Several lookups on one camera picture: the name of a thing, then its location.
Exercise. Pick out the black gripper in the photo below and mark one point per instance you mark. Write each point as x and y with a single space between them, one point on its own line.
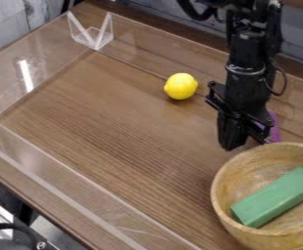
241 101

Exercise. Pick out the purple toy eggplant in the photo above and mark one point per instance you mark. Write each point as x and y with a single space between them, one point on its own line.
274 138

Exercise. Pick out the brown wooden bowl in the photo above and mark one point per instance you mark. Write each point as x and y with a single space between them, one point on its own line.
248 172

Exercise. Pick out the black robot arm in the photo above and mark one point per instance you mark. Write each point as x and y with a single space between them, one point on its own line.
254 41

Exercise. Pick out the yellow toy lemon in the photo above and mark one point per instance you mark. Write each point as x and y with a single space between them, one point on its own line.
181 86

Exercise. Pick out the green rectangular block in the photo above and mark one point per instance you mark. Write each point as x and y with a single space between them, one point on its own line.
273 200

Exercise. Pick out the clear acrylic tray wall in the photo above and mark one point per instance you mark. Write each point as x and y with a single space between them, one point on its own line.
78 204

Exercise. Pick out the clear acrylic corner bracket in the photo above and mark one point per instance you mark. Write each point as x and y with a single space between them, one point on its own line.
93 37

